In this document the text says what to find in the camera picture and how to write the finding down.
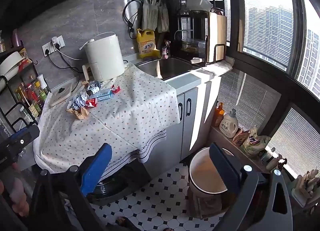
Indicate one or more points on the floral tablecloth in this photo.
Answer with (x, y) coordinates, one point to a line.
(135, 110)

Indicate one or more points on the white pot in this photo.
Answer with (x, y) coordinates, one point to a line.
(197, 1)

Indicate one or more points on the brown paper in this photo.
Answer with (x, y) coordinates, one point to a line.
(80, 114)

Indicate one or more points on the detergent refill pouch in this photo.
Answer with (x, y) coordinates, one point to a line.
(256, 143)

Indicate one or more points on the white trash bin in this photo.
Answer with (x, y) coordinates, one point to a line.
(202, 171)

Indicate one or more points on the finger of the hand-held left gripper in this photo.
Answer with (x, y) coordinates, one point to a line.
(22, 137)

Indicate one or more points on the small snack pouch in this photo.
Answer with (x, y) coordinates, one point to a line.
(240, 137)

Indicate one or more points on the wall power outlet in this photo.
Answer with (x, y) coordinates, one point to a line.
(47, 48)
(58, 41)

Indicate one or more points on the orange bottle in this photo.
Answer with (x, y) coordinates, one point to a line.
(219, 115)

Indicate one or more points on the red and white carton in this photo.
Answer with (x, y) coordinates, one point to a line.
(115, 89)
(91, 102)

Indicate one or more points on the hanging plastic bags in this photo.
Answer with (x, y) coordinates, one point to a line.
(152, 15)

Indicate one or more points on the chrome faucet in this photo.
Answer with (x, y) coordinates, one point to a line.
(178, 33)

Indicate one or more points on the white air fryer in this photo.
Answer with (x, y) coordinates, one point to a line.
(105, 55)

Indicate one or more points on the wooden cutting board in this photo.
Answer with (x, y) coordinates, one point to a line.
(217, 33)

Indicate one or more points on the white laundry detergent bottle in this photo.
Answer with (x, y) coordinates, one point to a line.
(229, 124)

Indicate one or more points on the silver foil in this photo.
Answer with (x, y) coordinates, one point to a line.
(93, 86)

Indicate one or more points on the grey base cabinet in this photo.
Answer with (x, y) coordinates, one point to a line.
(185, 110)

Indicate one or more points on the steel sink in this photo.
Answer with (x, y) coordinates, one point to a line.
(172, 67)

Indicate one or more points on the blue and white carton box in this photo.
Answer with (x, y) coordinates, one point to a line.
(103, 94)

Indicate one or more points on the row of condiment bottles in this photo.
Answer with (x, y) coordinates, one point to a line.
(32, 95)

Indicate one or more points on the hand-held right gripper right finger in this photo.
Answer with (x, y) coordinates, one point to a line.
(221, 168)

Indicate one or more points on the yellow detergent bottle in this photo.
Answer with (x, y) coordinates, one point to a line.
(146, 44)

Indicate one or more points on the black spice rack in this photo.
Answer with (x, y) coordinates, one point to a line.
(3, 78)

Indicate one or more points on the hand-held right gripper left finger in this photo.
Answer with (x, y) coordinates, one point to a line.
(98, 168)

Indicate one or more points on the white soap bar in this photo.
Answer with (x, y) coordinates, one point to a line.
(196, 60)

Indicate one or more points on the pink bottle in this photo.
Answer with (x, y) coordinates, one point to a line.
(15, 38)

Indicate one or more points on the window blind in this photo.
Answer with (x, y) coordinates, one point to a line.
(297, 140)
(246, 95)

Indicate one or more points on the white bowl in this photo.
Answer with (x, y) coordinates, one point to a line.
(10, 63)

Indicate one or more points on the white tissue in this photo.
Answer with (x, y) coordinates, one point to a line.
(77, 102)

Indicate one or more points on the black dish rack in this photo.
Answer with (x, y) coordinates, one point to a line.
(200, 20)

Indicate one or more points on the black appliance under cloth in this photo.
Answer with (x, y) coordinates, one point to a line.
(117, 183)

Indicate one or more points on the brown pump bottles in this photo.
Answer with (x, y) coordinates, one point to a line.
(275, 160)

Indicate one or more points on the person's left hand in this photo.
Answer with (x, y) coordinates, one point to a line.
(18, 191)

